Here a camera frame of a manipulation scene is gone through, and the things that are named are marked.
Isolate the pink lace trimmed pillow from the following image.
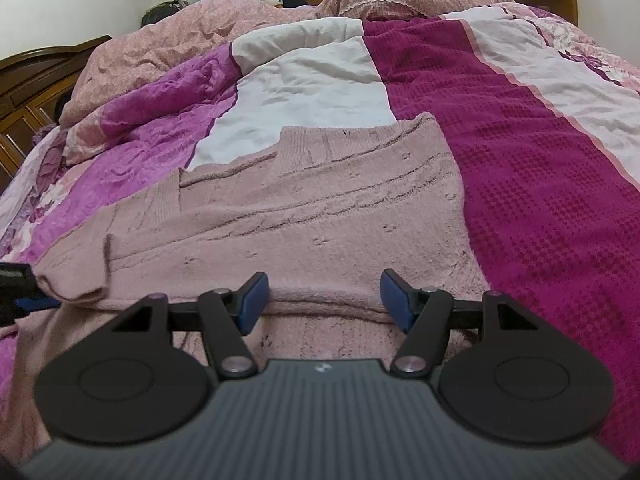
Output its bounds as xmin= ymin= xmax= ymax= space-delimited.
xmin=319 ymin=0 xmax=517 ymax=24

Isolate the dark wooden headboard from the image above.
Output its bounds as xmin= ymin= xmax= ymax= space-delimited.
xmin=0 ymin=35 xmax=114 ymax=197

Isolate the pink cable knit sweater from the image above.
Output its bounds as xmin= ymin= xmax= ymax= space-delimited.
xmin=0 ymin=112 xmax=493 ymax=466

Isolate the pink wrinkled quilt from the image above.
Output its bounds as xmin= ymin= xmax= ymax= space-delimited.
xmin=59 ymin=0 xmax=333 ymax=167

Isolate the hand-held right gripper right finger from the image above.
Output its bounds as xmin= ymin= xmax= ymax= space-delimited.
xmin=380 ymin=269 xmax=539 ymax=380

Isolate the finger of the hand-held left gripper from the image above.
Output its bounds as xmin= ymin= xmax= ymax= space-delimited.
xmin=14 ymin=296 xmax=59 ymax=314

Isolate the magenta white patchwork quilt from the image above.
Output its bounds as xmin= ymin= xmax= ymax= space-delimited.
xmin=0 ymin=2 xmax=640 ymax=361

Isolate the black fuzzy object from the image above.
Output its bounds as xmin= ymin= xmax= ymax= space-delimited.
xmin=141 ymin=0 xmax=182 ymax=28

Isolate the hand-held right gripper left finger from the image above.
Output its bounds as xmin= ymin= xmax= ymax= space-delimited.
xmin=111 ymin=272 xmax=271 ymax=380

